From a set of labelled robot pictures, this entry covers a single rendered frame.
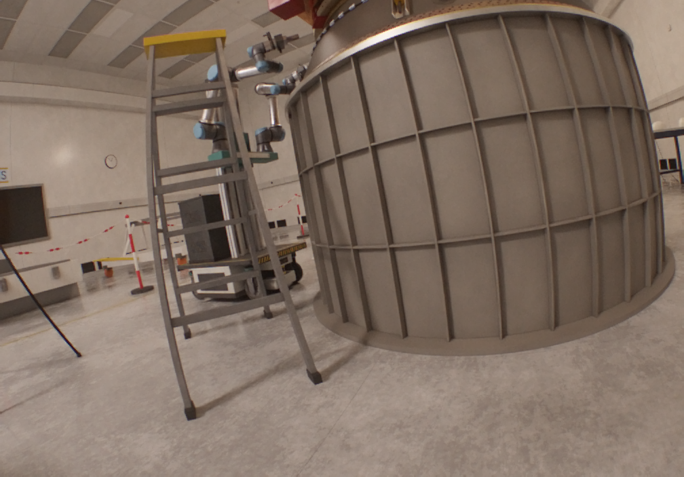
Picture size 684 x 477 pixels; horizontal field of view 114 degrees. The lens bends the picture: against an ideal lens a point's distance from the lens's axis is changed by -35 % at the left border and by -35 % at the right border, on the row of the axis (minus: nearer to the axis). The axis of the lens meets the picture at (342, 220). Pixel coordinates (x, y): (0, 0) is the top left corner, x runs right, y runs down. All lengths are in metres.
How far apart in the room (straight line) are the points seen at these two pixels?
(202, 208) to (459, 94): 2.09
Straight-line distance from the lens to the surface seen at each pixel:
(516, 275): 1.23
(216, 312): 1.20
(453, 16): 1.25
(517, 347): 1.23
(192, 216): 2.84
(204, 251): 2.79
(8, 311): 5.20
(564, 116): 1.28
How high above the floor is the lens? 0.59
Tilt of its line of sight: 3 degrees down
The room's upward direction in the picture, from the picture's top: 10 degrees counter-clockwise
